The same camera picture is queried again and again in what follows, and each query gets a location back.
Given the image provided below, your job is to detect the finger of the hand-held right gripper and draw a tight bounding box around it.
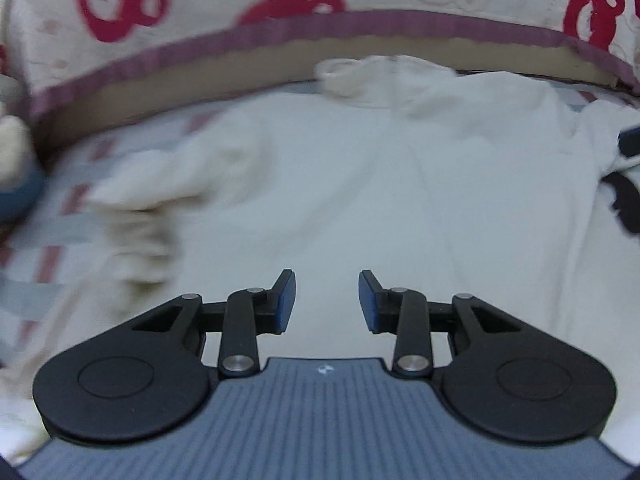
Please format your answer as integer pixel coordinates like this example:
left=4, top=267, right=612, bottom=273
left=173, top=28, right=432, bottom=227
left=618, top=126, right=640, bottom=160

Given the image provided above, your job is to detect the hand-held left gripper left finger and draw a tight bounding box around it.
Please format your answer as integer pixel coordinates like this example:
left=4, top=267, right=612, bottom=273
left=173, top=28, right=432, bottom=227
left=132, top=269, right=297, bottom=378

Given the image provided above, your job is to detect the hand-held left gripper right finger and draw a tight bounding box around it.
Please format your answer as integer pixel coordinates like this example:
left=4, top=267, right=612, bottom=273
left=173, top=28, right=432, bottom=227
left=358, top=269, right=521, bottom=378

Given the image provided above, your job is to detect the cream fleece garment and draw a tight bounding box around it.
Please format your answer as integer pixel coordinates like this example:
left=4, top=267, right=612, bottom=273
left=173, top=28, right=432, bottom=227
left=0, top=55, right=640, bottom=466

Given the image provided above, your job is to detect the tan bed base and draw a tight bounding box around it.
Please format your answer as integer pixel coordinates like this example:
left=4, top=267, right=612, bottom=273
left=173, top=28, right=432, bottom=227
left=35, top=35, right=621, bottom=151

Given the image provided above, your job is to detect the grey plush rabbit toy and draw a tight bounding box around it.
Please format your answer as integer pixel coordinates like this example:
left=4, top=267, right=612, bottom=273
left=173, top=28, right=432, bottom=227
left=0, top=72, right=48, bottom=226

